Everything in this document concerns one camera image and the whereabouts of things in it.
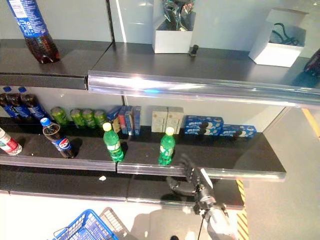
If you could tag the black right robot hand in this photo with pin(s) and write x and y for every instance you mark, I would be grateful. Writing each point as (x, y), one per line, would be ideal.
(192, 176)

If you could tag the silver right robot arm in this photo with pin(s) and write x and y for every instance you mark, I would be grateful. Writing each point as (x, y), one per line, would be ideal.
(215, 218)

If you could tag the blue plastic shopping basket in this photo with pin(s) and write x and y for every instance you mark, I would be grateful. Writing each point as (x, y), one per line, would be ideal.
(85, 228)

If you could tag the green soda bottle yellow cap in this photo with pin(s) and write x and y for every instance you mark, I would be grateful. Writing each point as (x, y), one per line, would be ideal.
(167, 147)
(113, 143)

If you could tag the blue oreo cookie box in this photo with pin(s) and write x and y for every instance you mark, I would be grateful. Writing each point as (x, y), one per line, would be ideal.
(238, 131)
(203, 125)

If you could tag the beige carton box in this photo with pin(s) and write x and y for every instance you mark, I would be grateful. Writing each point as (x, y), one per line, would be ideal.
(175, 120)
(159, 119)

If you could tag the dark metal shelf unit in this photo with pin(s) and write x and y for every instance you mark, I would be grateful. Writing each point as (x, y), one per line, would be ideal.
(175, 75)

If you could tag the green soda can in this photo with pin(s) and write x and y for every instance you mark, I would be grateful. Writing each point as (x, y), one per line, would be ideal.
(76, 117)
(88, 117)
(59, 115)
(100, 118)

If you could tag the small black object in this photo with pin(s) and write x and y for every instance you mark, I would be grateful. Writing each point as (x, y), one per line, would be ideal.
(193, 50)

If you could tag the small pepsi cola bottle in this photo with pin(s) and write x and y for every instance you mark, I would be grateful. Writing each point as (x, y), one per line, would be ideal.
(57, 140)

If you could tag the white open box with bags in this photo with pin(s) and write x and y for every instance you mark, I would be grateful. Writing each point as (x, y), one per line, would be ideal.
(173, 37)

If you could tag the dark snack bag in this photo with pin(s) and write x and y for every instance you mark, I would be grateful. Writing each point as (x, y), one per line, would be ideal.
(313, 62)

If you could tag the pepsi bottle blue cap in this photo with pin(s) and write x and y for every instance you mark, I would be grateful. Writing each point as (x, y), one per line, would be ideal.
(32, 106)
(12, 106)

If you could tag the water bottle red label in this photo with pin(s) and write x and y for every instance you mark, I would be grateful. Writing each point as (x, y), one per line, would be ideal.
(8, 143)

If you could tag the large pepsi cola bottle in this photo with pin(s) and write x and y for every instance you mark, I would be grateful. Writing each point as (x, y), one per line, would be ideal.
(32, 30)

